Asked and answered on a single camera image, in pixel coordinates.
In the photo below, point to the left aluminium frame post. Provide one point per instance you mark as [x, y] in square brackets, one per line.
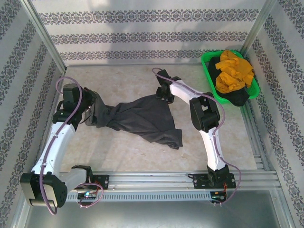
[45, 35]

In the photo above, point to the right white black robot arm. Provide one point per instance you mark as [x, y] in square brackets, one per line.
[212, 147]

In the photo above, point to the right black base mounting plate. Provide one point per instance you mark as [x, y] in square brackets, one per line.
[200, 180]

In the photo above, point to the right small circuit board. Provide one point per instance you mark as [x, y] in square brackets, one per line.
[218, 196]

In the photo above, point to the aluminium side rail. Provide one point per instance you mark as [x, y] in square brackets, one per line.
[261, 147]

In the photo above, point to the black t-shirt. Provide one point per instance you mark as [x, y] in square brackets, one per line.
[237, 98]

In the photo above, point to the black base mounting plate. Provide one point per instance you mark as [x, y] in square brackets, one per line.
[101, 180]
[200, 180]

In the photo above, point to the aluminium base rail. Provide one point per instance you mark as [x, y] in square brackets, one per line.
[152, 179]

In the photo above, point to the aluminium frame post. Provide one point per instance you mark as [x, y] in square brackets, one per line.
[45, 35]
[257, 26]

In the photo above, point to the left small circuit board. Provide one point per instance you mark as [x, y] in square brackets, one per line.
[87, 196]

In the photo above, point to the right aluminium frame post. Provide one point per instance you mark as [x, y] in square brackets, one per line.
[257, 26]

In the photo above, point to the yellow t-shirt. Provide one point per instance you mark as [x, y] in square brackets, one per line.
[234, 71]

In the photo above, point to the dark grey t-shirt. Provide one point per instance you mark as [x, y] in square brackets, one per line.
[142, 118]

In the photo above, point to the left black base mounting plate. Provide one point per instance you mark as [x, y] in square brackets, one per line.
[101, 180]

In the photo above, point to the green plastic basket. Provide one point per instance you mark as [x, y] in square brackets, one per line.
[207, 69]

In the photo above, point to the small circuit board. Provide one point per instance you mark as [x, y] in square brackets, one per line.
[87, 196]
[218, 196]

